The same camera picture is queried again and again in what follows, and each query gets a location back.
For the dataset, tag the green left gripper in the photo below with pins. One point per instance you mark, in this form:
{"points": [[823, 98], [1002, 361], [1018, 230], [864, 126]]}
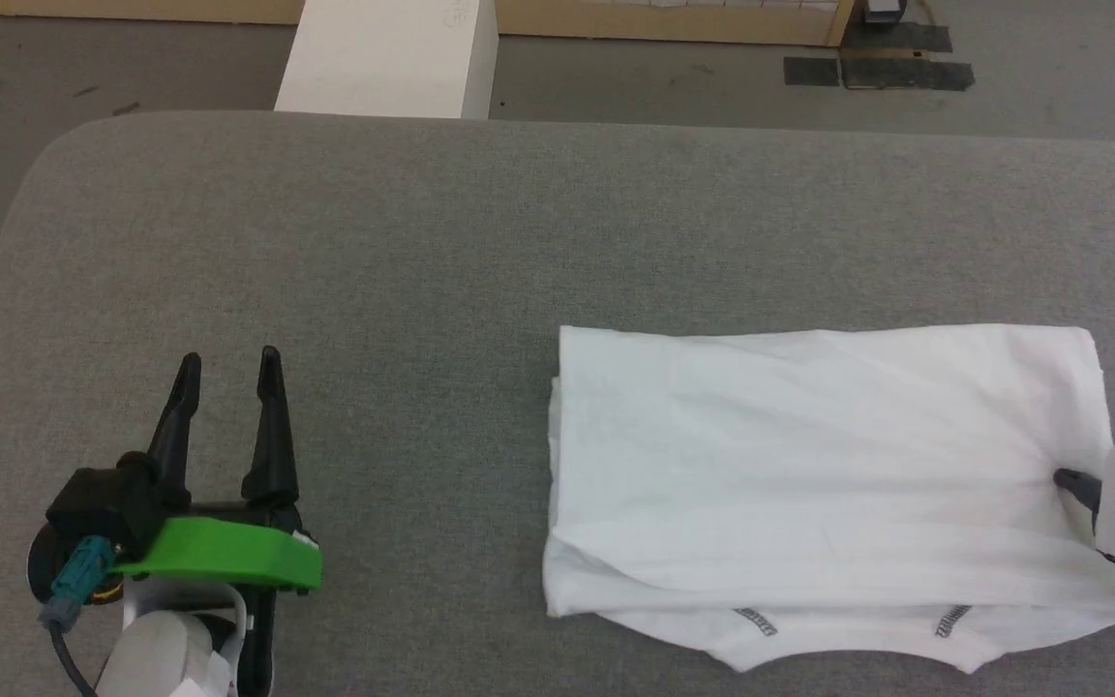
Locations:
{"points": [[228, 552]]}

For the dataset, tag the white garment with grey stitching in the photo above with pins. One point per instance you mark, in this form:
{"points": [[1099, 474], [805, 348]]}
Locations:
{"points": [[809, 465]]}

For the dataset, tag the grey-white left robot arm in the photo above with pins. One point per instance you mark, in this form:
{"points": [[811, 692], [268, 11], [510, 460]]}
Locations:
{"points": [[161, 649]]}

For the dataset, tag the white rectangular box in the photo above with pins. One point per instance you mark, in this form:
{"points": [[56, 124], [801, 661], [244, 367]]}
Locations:
{"points": [[383, 58]]}

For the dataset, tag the long black floor tape patch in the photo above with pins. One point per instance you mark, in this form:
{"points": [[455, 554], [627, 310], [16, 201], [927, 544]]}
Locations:
{"points": [[906, 74]]}

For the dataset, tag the small black floor tape patch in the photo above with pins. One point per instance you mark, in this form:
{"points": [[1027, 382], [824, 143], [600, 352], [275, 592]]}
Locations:
{"points": [[812, 72]]}

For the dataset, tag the grey metal partition foot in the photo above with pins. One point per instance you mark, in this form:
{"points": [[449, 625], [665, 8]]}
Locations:
{"points": [[883, 10]]}

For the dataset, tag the lemon print partition panel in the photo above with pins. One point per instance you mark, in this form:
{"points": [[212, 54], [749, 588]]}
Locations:
{"points": [[616, 24]]}

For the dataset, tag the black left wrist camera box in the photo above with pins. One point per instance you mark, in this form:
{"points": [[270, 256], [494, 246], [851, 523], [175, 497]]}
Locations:
{"points": [[112, 503]]}

